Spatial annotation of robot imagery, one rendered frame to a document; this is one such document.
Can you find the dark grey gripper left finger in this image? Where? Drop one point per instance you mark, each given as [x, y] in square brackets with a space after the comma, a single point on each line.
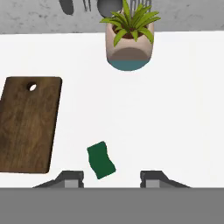
[71, 179]

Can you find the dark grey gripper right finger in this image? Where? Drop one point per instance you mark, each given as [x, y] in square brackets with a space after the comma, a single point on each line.
[152, 179]

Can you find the green sponge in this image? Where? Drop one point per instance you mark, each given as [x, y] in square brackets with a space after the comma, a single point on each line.
[101, 160]

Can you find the dark wooden cutting board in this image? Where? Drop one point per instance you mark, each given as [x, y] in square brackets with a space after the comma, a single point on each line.
[26, 124]

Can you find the potted green plant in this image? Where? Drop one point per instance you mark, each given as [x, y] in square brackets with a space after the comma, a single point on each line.
[129, 40]

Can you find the grey hanging spoon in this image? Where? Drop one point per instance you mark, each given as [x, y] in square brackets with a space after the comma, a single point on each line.
[67, 6]

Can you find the grey hanging fork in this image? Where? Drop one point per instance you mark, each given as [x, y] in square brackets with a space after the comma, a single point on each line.
[87, 4]

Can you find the grey hanging slotted spatula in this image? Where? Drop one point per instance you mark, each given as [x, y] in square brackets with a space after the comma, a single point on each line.
[140, 4]

